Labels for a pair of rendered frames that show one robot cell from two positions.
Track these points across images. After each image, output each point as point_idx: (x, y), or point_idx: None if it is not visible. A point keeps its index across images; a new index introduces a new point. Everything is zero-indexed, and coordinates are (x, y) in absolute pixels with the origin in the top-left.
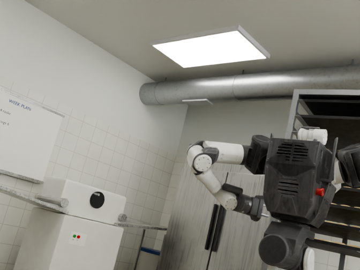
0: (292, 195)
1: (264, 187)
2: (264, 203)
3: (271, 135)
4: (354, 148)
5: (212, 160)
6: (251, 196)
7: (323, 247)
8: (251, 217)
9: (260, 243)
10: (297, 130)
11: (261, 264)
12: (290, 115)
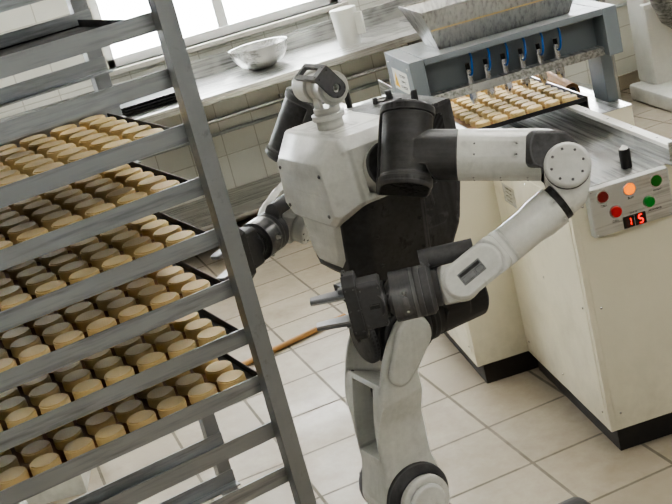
0: (337, 231)
1: (459, 201)
2: (456, 231)
3: (417, 94)
4: None
5: (543, 171)
6: (377, 275)
7: None
8: (368, 332)
9: (486, 288)
10: (143, 77)
11: (306, 468)
12: (179, 26)
